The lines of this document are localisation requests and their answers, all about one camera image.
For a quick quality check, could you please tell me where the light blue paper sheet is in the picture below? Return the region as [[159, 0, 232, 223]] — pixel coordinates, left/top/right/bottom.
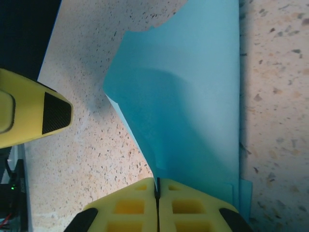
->
[[102, 0, 253, 219]]

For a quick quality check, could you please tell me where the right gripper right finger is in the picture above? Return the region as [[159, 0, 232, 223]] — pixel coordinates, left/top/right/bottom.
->
[[157, 177, 254, 232]]

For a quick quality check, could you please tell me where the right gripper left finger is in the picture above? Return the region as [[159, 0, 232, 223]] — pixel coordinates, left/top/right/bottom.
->
[[63, 177, 159, 232]]

